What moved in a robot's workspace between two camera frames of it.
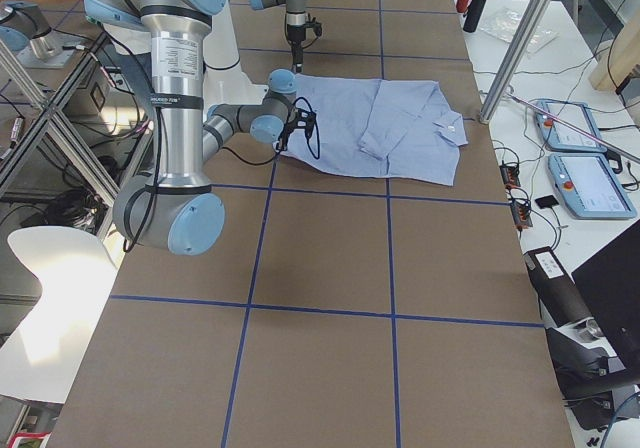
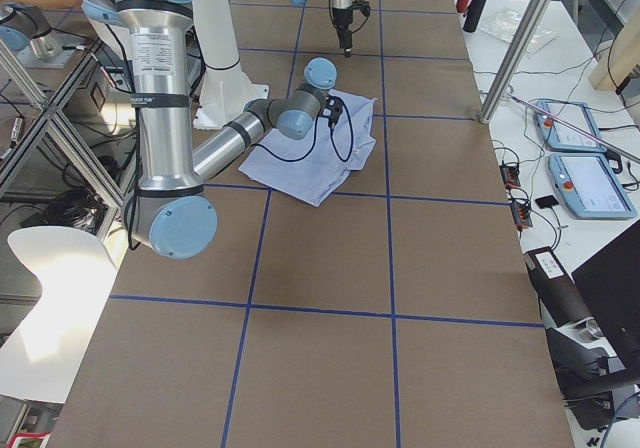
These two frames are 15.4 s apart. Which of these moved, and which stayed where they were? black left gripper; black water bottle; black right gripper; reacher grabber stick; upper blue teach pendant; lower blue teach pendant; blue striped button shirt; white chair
Moved: black left gripper; black right gripper; blue striped button shirt
Stayed: reacher grabber stick; black water bottle; lower blue teach pendant; upper blue teach pendant; white chair
